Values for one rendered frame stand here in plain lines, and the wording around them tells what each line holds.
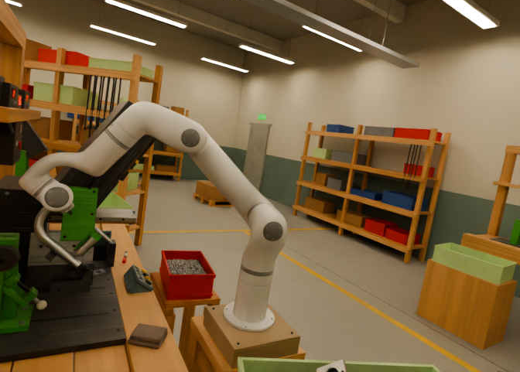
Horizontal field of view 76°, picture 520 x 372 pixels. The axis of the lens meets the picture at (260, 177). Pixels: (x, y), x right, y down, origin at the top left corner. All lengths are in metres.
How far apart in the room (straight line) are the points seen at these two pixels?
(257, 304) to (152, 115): 0.72
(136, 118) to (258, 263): 0.61
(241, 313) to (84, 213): 0.72
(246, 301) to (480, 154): 5.35
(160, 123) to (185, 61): 10.19
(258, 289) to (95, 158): 0.68
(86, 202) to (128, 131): 0.49
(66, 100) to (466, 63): 5.94
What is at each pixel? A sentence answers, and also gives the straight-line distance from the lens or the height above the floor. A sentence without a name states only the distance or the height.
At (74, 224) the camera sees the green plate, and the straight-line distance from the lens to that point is 1.48.
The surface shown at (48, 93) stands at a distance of 4.93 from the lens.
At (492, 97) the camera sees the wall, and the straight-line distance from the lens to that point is 6.32.
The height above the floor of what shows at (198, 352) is 0.75.
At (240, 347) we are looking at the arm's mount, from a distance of 1.17.
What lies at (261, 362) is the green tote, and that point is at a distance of 1.06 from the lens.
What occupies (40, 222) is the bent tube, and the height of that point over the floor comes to 1.15.
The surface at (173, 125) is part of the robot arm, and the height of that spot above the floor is 1.56.
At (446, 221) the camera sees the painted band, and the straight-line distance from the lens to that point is 6.35.
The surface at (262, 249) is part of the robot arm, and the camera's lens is 1.13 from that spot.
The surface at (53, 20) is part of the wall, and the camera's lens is 10.67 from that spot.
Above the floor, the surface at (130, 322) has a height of 0.90.
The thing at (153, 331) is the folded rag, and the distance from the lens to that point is 1.18.
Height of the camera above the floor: 1.55
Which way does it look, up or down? 6 degrees down
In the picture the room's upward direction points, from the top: 9 degrees clockwise
